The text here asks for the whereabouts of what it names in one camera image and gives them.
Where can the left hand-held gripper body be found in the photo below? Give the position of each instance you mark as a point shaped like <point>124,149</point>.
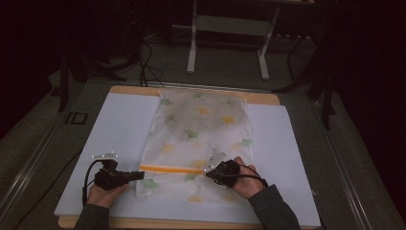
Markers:
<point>110,179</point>

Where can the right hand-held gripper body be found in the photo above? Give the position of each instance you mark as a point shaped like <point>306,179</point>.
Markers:
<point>226,174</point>

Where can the person's left hand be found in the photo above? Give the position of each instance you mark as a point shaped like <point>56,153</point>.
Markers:
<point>102,196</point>

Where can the black rectangular bracket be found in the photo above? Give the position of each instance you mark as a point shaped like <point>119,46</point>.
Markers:
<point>76,118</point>

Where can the white foam mat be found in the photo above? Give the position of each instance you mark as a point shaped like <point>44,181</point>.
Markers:
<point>124,127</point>

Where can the metal rail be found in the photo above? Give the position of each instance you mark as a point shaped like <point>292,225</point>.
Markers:
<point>344,172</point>
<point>28,172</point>

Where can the black stand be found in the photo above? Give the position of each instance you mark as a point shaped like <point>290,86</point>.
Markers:
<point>327,92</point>
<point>68,73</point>

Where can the white metal stand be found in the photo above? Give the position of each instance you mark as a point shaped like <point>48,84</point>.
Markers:
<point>234,25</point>

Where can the white leaf-print mesh laundry bag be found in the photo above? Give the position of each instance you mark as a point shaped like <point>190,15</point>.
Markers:
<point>178,153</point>

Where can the person's right hand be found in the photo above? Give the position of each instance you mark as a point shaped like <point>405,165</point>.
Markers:
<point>247,187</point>

